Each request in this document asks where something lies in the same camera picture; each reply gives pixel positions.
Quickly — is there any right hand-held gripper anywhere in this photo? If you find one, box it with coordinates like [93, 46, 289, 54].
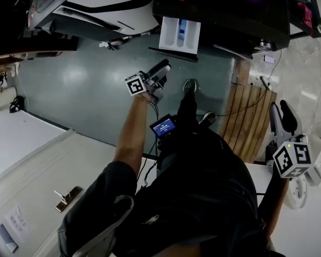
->
[266, 100, 312, 179]

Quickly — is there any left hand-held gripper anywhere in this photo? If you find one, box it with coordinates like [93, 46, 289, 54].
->
[125, 59, 172, 104]

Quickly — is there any white detergent drawer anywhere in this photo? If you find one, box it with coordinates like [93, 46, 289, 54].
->
[148, 17, 202, 63]

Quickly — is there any person's right forearm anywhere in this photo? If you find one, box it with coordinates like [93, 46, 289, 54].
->
[267, 177, 289, 238]

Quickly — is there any person's left forearm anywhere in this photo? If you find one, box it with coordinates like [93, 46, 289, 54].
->
[113, 95, 152, 171]

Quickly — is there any person's left shoe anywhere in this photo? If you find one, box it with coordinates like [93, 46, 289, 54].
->
[182, 78, 198, 95]

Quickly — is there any person's shoe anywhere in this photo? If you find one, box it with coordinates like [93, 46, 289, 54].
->
[182, 78, 198, 95]
[199, 111, 217, 125]

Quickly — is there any wooden slatted mat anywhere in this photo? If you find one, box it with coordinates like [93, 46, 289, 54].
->
[219, 83, 278, 163]

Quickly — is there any white power strip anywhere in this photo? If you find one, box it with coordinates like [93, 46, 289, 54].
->
[256, 75, 272, 89]

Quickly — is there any small black screen device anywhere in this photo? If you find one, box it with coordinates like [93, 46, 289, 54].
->
[149, 114, 177, 139]

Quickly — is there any person's right shoe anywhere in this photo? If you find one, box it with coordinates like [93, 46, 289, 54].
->
[199, 111, 217, 125]

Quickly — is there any white and black appliance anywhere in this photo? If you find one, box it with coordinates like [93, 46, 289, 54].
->
[26, 0, 161, 41]

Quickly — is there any black washing machine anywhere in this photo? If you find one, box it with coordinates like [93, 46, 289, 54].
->
[152, 0, 291, 61]

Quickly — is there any red cloth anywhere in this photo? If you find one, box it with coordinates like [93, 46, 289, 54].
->
[296, 2, 314, 36]

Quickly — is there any person's body in black clothing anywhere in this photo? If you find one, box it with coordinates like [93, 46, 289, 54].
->
[57, 89, 271, 257]

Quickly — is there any black bag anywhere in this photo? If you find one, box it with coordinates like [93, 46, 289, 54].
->
[9, 95, 25, 114]

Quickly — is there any white door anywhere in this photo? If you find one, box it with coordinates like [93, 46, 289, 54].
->
[0, 128, 161, 257]

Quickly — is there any paper note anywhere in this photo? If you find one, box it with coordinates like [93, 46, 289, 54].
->
[4, 205, 33, 242]

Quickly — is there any metal door handle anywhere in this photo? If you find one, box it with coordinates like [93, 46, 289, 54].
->
[53, 186, 83, 213]

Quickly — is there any grey shoulder strap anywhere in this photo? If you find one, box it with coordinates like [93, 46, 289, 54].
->
[57, 195, 134, 257]

